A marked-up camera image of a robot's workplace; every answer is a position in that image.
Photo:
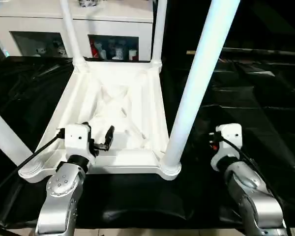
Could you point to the white plastic table top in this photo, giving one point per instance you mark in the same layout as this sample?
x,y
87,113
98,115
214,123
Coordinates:
x,y
88,86

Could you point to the black mat cloth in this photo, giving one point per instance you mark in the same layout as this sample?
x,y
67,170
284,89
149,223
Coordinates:
x,y
137,196

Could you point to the small yellow label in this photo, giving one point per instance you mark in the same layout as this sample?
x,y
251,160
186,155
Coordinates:
x,y
191,52

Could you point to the white glass door cabinet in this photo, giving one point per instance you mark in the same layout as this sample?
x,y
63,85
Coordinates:
x,y
113,22

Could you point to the blue white patterned strip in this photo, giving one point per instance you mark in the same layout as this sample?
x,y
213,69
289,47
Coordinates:
x,y
6,52

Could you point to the dark patterned cabinet-top object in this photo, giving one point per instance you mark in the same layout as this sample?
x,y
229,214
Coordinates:
x,y
88,2

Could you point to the black fabric backdrop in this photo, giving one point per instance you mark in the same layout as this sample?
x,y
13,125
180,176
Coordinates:
x,y
260,22

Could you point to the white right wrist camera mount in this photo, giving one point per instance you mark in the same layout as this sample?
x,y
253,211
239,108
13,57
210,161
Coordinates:
x,y
231,137

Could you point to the grey metal rail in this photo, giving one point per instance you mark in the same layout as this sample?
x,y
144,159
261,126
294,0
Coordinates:
x,y
265,51

